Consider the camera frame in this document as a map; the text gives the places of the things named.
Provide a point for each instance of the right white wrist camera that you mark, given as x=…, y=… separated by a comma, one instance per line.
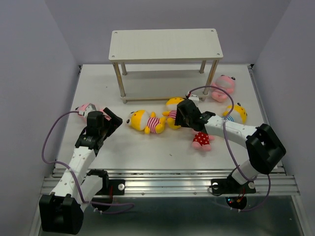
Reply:
x=194, y=98

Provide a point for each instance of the white two-tier shelf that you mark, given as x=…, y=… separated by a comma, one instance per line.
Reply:
x=162, y=45

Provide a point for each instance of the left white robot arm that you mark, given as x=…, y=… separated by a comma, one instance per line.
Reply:
x=62, y=210

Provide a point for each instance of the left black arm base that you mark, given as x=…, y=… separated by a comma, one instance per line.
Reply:
x=114, y=187

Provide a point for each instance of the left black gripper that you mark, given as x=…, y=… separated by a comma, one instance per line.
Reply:
x=113, y=124

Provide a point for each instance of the aluminium rail frame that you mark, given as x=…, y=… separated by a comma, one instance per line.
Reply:
x=161, y=166

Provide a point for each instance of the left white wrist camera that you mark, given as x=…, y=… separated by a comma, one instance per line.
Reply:
x=85, y=109

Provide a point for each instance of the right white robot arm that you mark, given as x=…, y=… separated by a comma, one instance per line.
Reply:
x=264, y=148

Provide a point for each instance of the pink plush orange-striped shirt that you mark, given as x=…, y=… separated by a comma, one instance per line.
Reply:
x=98, y=109

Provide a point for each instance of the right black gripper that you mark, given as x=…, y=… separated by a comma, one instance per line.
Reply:
x=179, y=120

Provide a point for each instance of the pink plush red polka-dot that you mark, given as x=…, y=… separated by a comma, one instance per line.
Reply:
x=202, y=141

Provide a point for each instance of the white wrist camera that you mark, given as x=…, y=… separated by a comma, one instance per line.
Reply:
x=194, y=98
x=85, y=109

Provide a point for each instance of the yellow plush blue-striped shirt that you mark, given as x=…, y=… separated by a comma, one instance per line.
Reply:
x=238, y=115

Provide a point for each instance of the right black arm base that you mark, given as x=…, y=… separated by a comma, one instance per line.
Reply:
x=235, y=192

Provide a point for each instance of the yellow plush pink-striped shirt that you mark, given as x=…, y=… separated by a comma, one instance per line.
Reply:
x=142, y=120

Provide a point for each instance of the yellow plush red-striped shirt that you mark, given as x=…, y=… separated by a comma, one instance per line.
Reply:
x=171, y=112

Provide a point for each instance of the pink plush pink-striped shirt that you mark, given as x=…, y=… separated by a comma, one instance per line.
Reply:
x=225, y=83

